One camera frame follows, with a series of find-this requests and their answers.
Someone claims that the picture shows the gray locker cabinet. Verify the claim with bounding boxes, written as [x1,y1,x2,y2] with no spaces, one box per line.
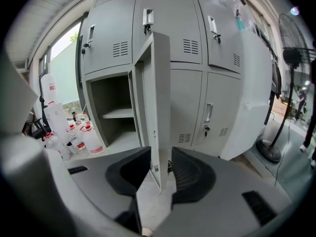
[75,0,274,161]

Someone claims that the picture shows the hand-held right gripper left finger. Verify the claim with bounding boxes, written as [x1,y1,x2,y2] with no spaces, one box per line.
[65,146,152,234]

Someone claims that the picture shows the black office chair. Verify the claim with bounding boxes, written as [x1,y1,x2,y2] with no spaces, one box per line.
[22,95,51,140]

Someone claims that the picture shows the teal bottle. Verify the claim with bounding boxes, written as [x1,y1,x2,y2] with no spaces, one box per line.
[236,10,245,31]

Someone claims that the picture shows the white water dispenser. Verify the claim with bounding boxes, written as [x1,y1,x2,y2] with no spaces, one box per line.
[43,102,71,145]

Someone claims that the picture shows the set of gray locker doors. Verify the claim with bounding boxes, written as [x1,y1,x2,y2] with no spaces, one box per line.
[80,0,244,149]

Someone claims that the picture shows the cluster of red-label plastic bottles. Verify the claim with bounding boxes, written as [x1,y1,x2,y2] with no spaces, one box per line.
[41,111,105,161]

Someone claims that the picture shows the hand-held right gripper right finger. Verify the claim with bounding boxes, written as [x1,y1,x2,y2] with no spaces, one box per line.
[153,146,292,237]

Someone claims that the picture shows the gray metal locker door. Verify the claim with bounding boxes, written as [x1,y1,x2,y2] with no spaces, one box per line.
[127,31,171,194]

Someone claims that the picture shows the black pedestal fan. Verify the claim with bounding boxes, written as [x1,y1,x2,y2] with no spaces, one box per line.
[256,13,316,164]

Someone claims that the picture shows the black hanging garment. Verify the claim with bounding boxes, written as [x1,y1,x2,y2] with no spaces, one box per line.
[270,58,282,100]

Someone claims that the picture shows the large clear water jug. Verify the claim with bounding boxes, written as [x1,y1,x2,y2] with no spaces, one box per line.
[40,74,59,106]

